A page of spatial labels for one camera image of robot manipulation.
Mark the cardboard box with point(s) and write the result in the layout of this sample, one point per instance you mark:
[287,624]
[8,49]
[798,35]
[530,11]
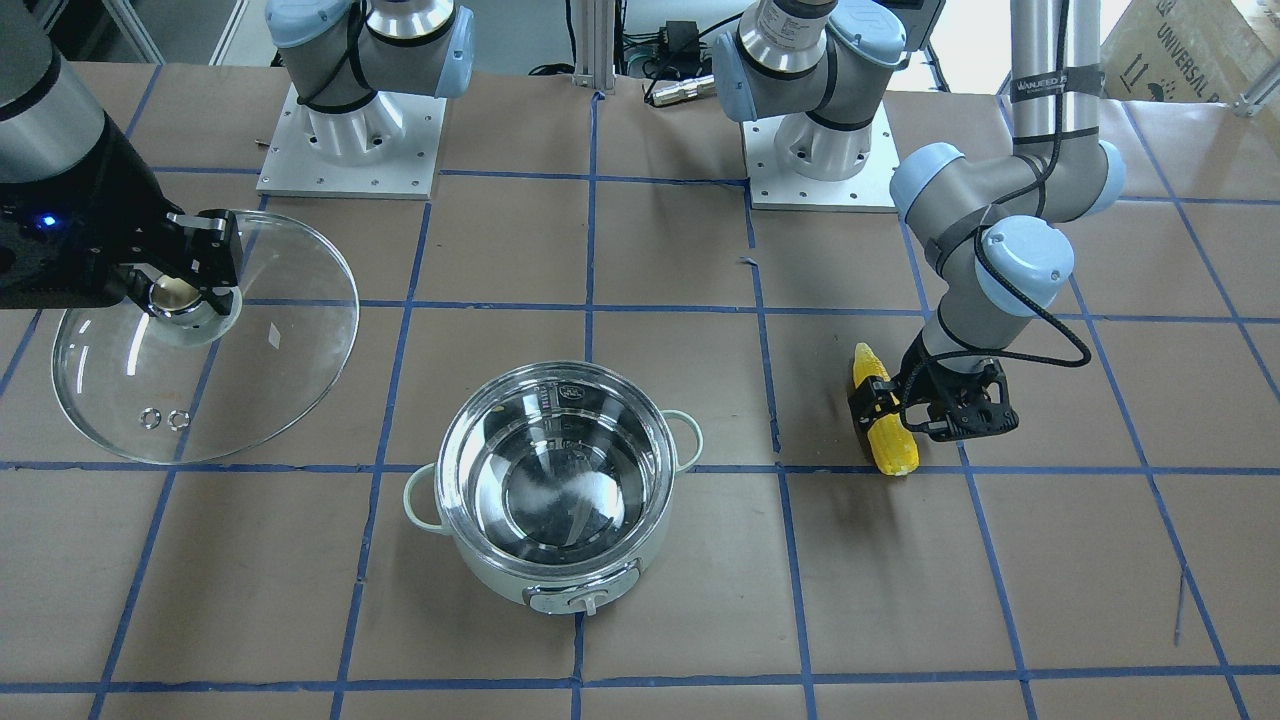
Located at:
[1189,51]

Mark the glass pot lid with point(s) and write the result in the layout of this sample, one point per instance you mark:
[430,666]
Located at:
[201,385]

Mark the pale green electric pot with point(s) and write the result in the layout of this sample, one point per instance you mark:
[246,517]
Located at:
[554,481]

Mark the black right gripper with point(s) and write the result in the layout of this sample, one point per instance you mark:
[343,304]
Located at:
[112,195]

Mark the yellow corn cob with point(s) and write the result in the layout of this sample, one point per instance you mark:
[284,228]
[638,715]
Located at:
[892,446]

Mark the aluminium frame post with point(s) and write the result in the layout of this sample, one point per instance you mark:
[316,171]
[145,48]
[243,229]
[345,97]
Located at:
[595,29]

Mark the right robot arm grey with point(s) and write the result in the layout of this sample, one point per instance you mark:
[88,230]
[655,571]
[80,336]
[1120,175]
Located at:
[340,54]

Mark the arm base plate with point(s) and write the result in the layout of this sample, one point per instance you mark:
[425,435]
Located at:
[770,185]
[386,150]

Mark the silver cylindrical connector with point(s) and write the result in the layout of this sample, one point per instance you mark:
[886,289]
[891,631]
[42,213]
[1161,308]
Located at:
[683,91]

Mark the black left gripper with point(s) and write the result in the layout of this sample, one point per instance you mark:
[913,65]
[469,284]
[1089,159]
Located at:
[917,372]

